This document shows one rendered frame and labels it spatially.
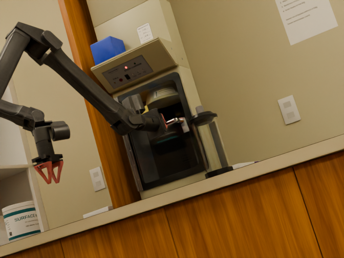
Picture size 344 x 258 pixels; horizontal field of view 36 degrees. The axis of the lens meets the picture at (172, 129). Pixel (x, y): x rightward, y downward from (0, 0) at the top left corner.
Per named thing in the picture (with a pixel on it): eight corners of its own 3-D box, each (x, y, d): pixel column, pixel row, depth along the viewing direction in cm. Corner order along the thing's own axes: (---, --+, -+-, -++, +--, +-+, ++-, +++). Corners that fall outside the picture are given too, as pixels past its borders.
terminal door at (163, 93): (140, 192, 209) (114, 98, 216) (208, 169, 196) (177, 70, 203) (139, 192, 208) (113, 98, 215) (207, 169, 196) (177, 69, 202)
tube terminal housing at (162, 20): (170, 199, 231) (124, 39, 244) (236, 178, 218) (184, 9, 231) (142, 205, 209) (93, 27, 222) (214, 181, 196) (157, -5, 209)
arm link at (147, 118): (133, 133, 182) (146, 126, 179) (126, 114, 183) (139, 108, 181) (143, 133, 188) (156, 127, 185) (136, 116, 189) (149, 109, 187)
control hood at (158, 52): (111, 94, 217) (105, 71, 219) (179, 64, 204) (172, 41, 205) (95, 91, 206) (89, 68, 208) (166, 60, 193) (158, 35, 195)
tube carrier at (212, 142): (229, 173, 192) (212, 117, 196) (238, 168, 182) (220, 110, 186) (201, 180, 190) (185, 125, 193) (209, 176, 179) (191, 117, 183)
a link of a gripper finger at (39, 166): (65, 180, 188) (59, 155, 190) (52, 181, 182) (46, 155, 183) (51, 185, 191) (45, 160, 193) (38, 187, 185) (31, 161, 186)
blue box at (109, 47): (109, 69, 217) (103, 49, 218) (128, 60, 213) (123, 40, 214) (95, 66, 208) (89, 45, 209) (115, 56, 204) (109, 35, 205)
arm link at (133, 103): (116, 134, 180) (131, 124, 174) (105, 104, 182) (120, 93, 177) (141, 131, 189) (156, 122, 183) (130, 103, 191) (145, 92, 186)
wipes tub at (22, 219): (25, 241, 224) (17, 207, 227) (48, 234, 219) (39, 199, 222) (2, 246, 213) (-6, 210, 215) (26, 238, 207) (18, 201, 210)
